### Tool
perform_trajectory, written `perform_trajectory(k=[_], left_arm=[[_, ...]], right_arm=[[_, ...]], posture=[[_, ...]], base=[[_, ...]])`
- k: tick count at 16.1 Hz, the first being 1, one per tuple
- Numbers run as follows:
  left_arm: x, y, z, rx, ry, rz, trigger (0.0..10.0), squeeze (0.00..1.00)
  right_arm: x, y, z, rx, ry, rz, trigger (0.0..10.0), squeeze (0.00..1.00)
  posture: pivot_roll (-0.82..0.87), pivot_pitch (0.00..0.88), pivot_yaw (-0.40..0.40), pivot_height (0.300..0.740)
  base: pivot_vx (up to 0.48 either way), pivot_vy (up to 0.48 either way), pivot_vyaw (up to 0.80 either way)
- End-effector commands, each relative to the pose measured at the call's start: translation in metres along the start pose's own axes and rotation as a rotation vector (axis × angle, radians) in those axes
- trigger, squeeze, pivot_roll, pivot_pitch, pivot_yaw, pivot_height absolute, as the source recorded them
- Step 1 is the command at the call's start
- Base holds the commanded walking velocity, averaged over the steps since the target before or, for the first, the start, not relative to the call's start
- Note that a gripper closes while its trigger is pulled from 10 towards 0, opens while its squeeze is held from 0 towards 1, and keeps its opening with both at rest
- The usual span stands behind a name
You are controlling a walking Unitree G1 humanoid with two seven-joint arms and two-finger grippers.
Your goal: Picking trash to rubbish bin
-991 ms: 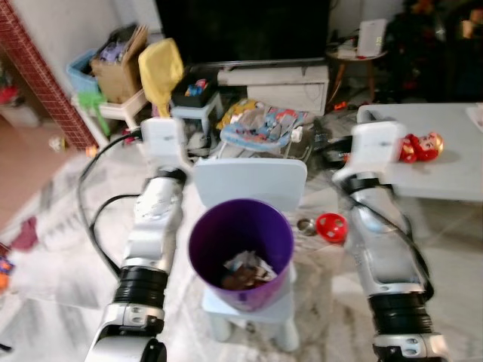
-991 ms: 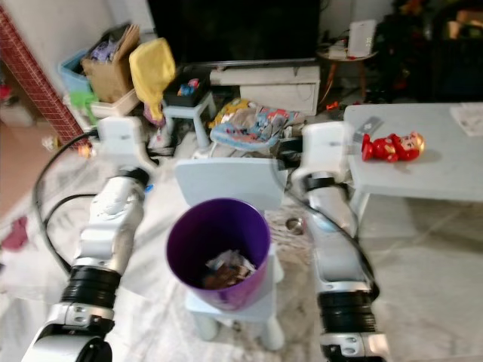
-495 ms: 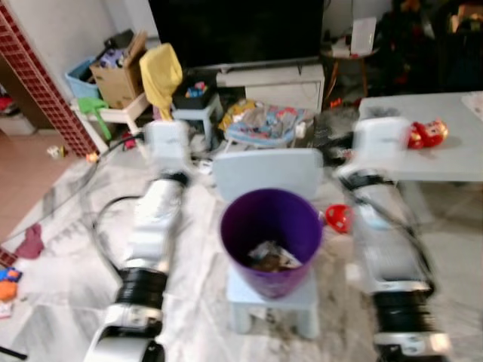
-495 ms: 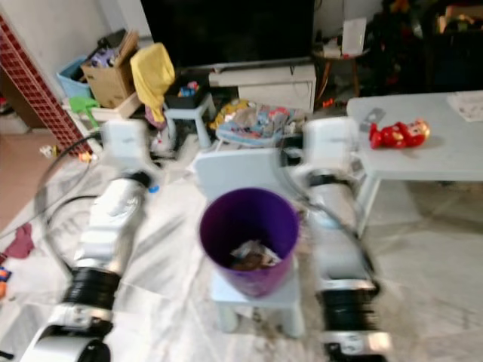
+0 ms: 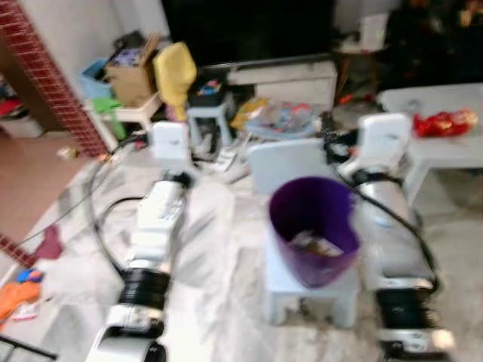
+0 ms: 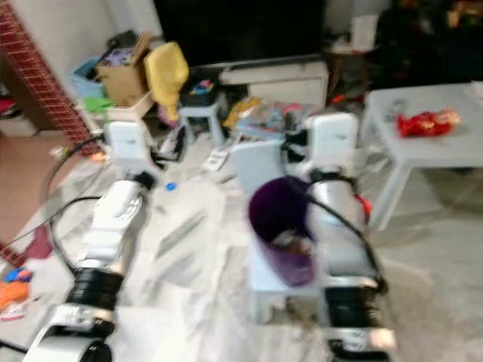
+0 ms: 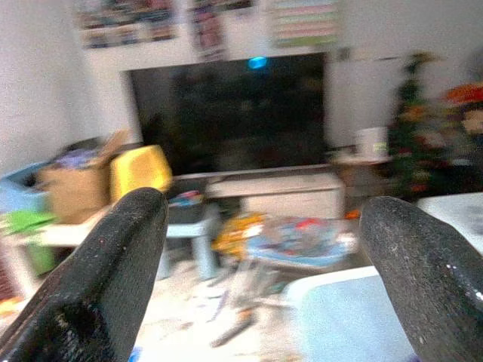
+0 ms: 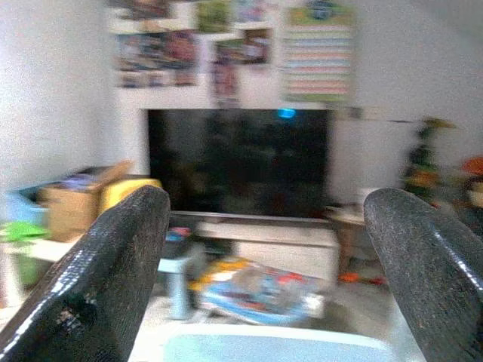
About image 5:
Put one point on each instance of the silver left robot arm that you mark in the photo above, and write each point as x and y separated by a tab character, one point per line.
155	226

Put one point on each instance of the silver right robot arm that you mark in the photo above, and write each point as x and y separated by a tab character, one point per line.
392	234

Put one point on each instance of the purple rubbish bin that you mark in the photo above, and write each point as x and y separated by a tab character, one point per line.
302	204

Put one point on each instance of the small grey plastic stool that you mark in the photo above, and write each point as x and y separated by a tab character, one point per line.
207	113

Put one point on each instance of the black box with colourful items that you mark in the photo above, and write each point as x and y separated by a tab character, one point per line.
207	92

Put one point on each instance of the colourful plastic packages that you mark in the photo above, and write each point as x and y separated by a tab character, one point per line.
283	119

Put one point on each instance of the small white plastic stool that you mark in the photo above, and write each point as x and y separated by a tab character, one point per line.
139	113

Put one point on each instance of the white television cabinet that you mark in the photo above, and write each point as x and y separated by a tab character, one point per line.
287	79

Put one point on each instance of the brown cardboard box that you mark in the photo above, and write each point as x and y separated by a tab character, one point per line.
132	87

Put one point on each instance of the red snack wrapper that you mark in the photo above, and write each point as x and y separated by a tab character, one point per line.
441	124

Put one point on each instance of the low white plastic table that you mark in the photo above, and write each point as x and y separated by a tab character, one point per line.
453	151

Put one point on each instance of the small white box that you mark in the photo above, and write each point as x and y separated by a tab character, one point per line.
373	32

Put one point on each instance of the light blue plastic basket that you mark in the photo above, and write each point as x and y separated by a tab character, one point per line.
92	83

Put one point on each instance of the black television screen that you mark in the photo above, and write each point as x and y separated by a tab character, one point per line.
249	30

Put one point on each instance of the maroon cloth scrap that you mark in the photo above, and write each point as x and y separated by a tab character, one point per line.
50	245

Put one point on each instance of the orange toy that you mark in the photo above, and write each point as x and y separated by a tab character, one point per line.
15	298

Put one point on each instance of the black metal bar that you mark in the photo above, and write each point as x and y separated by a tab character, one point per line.
26	348

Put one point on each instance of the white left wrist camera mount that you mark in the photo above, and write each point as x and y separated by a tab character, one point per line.
170	143

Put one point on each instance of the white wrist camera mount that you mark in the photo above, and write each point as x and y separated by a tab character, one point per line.
170	143
385	139

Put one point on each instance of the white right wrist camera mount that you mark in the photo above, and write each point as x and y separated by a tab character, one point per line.
385	139

